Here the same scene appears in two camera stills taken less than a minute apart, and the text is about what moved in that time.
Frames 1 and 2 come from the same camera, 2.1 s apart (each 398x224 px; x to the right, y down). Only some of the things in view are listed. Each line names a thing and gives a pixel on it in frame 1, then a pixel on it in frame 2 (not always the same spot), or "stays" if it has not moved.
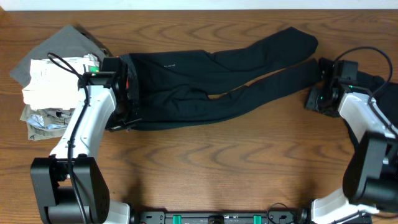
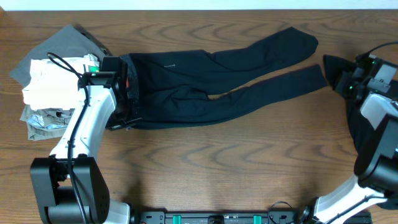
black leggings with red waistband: [171, 88] stays
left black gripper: [125, 97] stays
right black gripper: [311, 101] -> [341, 85]
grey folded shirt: [68, 43] stays
